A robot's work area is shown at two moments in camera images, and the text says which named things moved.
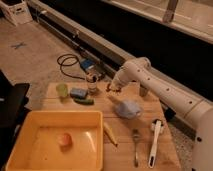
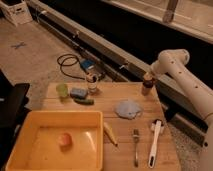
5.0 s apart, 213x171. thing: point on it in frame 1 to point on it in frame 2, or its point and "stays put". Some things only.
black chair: x=13 y=114 stays put
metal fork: x=136 y=136 stays put
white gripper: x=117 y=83 to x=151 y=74
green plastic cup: x=62 y=90 stays put
